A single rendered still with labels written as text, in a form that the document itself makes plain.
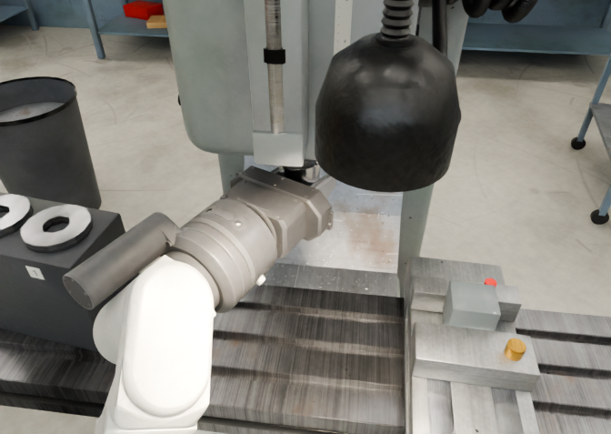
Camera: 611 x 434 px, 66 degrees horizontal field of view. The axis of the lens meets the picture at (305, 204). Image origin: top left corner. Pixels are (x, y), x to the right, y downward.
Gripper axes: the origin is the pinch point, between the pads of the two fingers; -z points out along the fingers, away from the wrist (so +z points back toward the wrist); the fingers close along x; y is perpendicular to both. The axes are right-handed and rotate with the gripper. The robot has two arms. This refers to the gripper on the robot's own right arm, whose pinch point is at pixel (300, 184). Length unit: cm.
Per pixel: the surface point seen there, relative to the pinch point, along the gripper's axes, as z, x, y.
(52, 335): 19.8, 32.6, 28.8
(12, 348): 24, 39, 32
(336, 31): 6.8, -7.6, -20.5
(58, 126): -63, 166, 67
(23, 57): -181, 408, 119
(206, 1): 10.9, 1.2, -22.2
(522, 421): -0.8, -31.1, 23.6
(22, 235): 17.4, 33.5, 10.7
